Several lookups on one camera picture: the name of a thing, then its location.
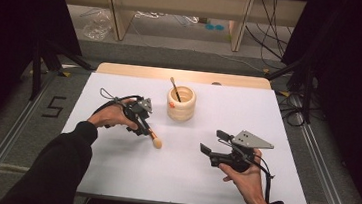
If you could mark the round-tip makeup brush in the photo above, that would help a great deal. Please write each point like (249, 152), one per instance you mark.
(156, 142)

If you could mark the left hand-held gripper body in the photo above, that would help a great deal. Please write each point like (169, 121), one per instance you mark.
(141, 106)

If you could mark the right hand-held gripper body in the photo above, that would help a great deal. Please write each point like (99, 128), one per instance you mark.
(252, 140)

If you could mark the black metal stand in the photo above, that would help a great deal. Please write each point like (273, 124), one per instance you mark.
(307, 90)
(38, 68)

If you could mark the person's right hand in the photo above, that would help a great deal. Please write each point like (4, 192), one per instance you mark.
(249, 184)

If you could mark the person's left hand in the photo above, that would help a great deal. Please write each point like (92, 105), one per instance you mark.
(110, 115)

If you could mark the clear plastic bag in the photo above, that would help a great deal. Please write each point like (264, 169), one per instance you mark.
(97, 25)

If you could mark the blue round things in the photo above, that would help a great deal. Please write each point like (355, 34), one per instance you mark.
(214, 27)

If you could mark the wooden table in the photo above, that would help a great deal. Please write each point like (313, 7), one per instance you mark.
(171, 74)

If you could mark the black curtain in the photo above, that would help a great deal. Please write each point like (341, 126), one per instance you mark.
(8, 31)
(355, 82)

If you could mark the fan-tip makeup brush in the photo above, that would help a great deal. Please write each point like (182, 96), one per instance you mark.
(175, 90)

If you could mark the cream ringed brush pot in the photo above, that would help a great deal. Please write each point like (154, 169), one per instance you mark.
(181, 110)

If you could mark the aluminium floor rail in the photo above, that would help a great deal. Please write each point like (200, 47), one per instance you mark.
(328, 183)
(0, 151)

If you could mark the beige workbench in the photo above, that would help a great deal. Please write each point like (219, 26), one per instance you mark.
(185, 0)

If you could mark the white board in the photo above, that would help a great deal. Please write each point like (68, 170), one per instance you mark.
(189, 169)

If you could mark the pile of white hangers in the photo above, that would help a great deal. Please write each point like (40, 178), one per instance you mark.
(150, 14)

